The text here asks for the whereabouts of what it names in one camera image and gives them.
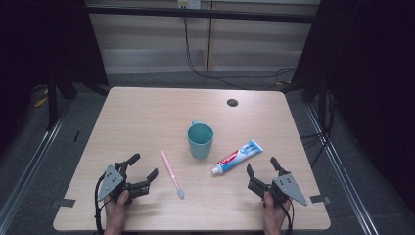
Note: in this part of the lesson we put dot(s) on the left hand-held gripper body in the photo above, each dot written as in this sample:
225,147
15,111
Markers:
111,182

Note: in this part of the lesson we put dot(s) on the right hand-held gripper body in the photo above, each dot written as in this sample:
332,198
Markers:
288,187

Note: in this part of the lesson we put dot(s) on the pink toothbrush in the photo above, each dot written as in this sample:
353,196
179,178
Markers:
170,169

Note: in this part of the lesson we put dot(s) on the white toothpaste tube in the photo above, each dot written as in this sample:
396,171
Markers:
236,157

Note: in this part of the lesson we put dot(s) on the teal cup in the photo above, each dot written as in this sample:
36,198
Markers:
200,147

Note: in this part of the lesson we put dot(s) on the person's left hand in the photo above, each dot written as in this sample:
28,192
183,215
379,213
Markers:
115,210

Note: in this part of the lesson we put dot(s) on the person's right hand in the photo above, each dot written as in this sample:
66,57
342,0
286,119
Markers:
274,213

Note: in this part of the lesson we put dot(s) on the grey tape strip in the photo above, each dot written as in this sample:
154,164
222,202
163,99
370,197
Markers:
320,199
62,203

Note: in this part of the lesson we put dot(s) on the small black floor tape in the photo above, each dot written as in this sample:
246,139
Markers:
76,135

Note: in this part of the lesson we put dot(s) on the dark round table grommet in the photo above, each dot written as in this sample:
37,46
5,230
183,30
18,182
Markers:
232,103

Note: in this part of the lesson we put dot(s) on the black metal stand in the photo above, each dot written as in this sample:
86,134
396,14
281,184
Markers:
52,101
323,104

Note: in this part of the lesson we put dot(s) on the yellow floor tape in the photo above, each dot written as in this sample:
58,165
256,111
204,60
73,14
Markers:
40,102

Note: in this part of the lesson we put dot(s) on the black curtain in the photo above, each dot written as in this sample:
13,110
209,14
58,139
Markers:
39,42
372,81

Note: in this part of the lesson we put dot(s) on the black horizontal bar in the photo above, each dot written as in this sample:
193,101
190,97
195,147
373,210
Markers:
202,13

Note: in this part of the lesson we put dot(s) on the metal floor rail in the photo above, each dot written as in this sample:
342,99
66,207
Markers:
339,169
32,163

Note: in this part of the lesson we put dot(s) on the white wall socket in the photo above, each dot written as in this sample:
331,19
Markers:
189,4

